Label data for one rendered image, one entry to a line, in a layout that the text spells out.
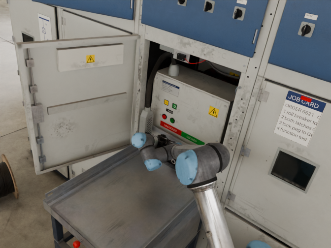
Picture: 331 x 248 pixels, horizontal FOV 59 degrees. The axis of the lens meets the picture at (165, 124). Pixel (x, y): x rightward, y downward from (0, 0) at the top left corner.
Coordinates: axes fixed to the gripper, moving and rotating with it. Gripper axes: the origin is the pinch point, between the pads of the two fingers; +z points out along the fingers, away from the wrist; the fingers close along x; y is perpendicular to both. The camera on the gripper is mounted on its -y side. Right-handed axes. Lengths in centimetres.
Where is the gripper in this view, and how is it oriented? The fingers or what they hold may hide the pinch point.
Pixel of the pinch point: (167, 142)
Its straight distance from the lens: 174.8
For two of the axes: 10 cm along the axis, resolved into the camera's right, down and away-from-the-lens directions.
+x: 4.1, -9.1, -0.9
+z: 4.8, 1.2, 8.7
